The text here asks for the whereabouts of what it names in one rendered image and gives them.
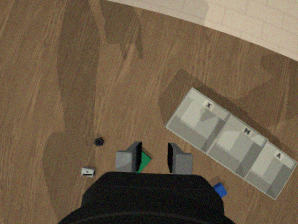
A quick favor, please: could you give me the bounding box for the black hex nut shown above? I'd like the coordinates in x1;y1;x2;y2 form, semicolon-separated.
94;138;104;147

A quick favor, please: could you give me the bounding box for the blue and white eraser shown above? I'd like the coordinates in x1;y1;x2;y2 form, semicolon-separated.
213;182;228;198

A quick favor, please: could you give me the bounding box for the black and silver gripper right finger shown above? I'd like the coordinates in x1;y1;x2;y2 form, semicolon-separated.
167;143;193;175

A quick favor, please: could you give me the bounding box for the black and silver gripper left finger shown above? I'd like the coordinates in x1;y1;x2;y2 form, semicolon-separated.
115;141;142;173

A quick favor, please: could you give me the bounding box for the green block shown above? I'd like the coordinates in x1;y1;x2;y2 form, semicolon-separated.
135;151;151;173

